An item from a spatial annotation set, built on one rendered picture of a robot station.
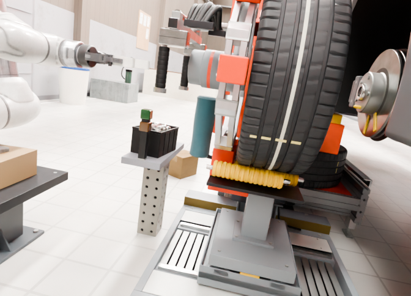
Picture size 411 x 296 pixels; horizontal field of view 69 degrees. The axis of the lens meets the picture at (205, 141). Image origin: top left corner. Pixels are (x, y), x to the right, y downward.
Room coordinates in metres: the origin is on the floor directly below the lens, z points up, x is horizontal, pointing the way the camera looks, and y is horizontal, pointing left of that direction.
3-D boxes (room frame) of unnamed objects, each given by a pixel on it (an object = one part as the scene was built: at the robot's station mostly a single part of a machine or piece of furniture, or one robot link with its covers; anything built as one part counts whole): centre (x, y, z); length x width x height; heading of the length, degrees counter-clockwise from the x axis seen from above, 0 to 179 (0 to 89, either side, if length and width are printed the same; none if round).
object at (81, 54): (1.03, 0.41, 0.83); 0.09 x 0.08 x 0.07; 83
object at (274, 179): (1.00, -0.16, 0.51); 0.29 x 0.06 x 0.06; 83
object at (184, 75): (1.33, 0.13, 0.83); 0.04 x 0.04 x 0.16
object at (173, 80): (9.43, 0.97, 0.40); 2.33 x 0.78 x 0.79; 82
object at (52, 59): (1.04, 0.59, 0.83); 0.16 x 0.13 x 0.11; 83
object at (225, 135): (1.13, -0.08, 0.85); 0.54 x 0.07 x 0.54; 173
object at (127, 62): (0.94, 0.29, 0.83); 0.07 x 0.01 x 0.03; 83
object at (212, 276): (1.17, -0.26, 0.13); 0.50 x 0.36 x 0.10; 173
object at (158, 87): (0.99, 0.18, 0.83); 0.04 x 0.04 x 0.16
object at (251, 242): (1.11, -0.25, 0.32); 0.40 x 0.30 x 0.28; 173
